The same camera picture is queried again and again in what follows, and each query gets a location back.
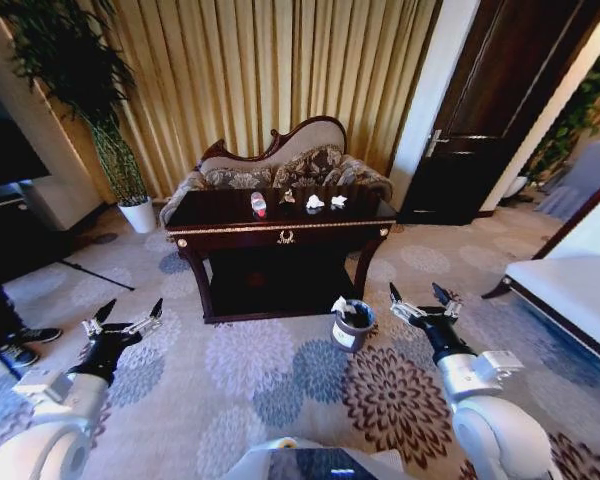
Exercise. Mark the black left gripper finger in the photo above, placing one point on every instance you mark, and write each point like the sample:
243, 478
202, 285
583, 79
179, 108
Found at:
99, 320
147, 320

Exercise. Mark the dark wooden console table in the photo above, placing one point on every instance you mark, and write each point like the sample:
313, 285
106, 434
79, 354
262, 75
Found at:
280, 250

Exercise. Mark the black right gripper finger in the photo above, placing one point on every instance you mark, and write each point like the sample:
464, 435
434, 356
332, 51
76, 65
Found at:
447, 301
402, 306

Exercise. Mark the tall green potted plant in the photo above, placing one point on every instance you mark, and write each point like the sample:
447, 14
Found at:
80, 85

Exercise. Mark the black flat television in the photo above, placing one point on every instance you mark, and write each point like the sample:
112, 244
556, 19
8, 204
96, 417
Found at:
2, 140

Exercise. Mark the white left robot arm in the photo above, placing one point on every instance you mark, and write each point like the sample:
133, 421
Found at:
45, 425

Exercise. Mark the green leafy plant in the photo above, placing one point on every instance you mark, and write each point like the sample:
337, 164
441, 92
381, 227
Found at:
580, 115

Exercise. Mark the floral upholstered chaise sofa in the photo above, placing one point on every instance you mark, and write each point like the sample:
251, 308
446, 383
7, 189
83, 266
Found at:
290, 165

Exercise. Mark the dark wooden door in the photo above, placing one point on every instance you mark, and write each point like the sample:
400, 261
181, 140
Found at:
485, 105

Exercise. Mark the white robot front shell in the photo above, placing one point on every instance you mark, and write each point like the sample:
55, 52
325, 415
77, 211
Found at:
310, 462

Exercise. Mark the crumpled white paper ball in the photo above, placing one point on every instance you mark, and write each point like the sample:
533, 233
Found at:
314, 202

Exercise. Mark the person's black sneaker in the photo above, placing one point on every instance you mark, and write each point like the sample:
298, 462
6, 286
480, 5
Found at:
20, 355
42, 334

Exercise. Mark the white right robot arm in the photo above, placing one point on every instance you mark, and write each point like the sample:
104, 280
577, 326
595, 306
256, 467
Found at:
500, 420

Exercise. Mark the gold pleated curtain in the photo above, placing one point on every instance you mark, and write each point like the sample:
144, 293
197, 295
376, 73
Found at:
260, 75

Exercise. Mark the white upholstered bench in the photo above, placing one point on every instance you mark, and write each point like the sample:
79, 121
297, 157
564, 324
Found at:
565, 295

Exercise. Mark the white plant pot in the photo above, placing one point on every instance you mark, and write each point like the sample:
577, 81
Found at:
139, 215

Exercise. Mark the grey covered chair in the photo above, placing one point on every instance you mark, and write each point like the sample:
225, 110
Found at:
587, 177

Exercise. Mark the small dark wrapper scrap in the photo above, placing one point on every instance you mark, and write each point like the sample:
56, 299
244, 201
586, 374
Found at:
287, 196

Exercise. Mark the crushed red white can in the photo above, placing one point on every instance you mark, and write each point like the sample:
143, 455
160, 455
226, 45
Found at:
259, 204

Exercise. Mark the crumpled white tissue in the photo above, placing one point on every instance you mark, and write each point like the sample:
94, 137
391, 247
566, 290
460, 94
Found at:
339, 201

